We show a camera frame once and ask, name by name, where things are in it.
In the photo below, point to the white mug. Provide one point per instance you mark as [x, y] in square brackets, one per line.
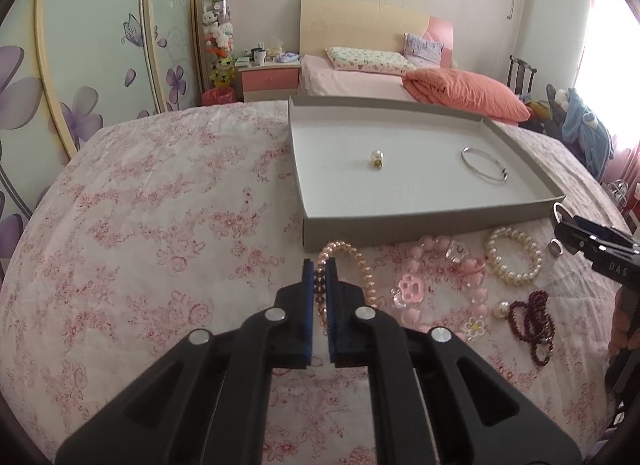
[259, 57]

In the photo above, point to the pink trash bin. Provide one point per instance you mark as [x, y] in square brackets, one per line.
[218, 96]

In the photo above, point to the pink bed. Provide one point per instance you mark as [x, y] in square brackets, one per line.
[350, 84]

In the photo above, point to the clear plush toy display tube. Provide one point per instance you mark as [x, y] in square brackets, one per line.
[217, 30]

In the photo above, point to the pink curtain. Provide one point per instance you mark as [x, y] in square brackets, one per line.
[607, 45]

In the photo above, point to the grey cardboard tray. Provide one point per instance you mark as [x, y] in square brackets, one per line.
[400, 195]

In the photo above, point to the white pearl stud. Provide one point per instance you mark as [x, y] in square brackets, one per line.
[502, 310]

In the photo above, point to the person's right hand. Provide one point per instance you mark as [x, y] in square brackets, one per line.
[620, 325]

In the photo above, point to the wide silver bangle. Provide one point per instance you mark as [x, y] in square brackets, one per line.
[555, 247]

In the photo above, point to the blue plush robe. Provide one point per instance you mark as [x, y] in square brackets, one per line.
[585, 135]

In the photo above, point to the floral sliding door wardrobe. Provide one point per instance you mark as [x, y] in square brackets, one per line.
[95, 45]

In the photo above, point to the thin silver bangle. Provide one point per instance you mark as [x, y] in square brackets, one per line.
[504, 176]

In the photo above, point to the floral pillow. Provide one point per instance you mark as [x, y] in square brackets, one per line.
[367, 60]

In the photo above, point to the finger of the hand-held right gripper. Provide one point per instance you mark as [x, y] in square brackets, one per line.
[575, 240]
[607, 234]

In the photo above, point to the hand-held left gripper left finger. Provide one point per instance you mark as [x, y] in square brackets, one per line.
[307, 315]

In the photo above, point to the purple pillow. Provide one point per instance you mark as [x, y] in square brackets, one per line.
[422, 50]

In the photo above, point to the pink floral tablecloth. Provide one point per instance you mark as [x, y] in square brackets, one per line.
[150, 245]

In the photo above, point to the dark wooden chair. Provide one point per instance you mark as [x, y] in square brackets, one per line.
[520, 75]

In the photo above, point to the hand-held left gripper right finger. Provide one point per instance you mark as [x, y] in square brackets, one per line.
[334, 315]

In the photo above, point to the gold pearl earring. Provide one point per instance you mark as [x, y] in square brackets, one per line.
[376, 157]

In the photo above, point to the folded coral duvet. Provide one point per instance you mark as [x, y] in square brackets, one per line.
[465, 92]

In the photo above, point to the pink and white nightstand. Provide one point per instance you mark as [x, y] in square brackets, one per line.
[267, 79]

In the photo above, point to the cream and pink headboard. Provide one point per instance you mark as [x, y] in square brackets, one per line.
[360, 25]

